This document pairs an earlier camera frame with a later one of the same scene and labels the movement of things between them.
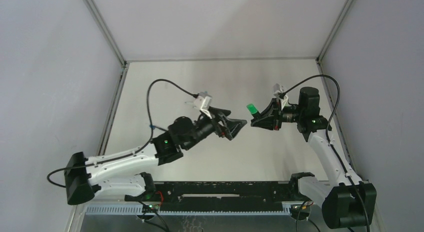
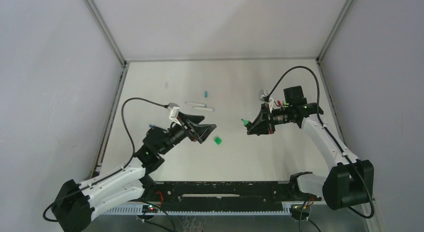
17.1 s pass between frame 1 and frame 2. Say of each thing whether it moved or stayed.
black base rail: stayed
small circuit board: stayed
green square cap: moved
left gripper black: moved
